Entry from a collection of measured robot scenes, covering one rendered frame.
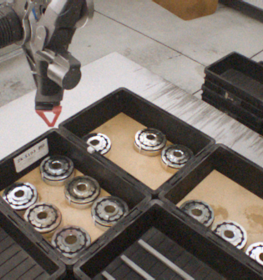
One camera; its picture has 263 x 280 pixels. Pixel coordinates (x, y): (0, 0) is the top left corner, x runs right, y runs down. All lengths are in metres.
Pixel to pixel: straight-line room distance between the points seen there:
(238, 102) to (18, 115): 1.10
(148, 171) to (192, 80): 1.96
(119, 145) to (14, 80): 1.94
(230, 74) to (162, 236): 1.46
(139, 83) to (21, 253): 1.03
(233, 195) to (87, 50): 2.43
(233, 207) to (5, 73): 2.40
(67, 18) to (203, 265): 0.70
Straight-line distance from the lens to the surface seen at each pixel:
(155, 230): 1.17
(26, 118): 1.72
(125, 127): 1.45
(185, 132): 1.34
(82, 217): 1.19
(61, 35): 0.99
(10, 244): 1.17
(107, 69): 1.98
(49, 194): 1.25
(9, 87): 3.15
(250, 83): 2.41
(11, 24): 1.94
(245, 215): 1.25
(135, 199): 1.16
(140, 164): 1.33
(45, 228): 1.14
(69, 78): 0.96
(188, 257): 1.13
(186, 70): 3.32
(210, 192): 1.28
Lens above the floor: 1.78
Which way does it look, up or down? 43 degrees down
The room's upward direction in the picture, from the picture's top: 3 degrees clockwise
